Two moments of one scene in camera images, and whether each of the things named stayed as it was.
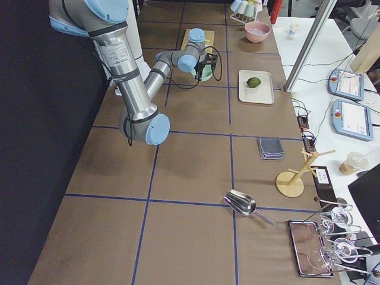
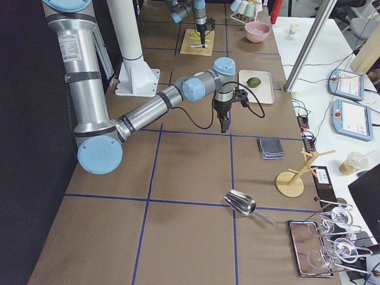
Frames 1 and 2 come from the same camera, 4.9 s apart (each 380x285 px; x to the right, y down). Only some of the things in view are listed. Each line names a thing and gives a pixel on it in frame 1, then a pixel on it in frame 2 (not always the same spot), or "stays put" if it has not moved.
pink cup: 257,6 stays put
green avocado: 253,82 stays put
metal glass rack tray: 309,250 stays put
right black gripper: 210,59 → 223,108
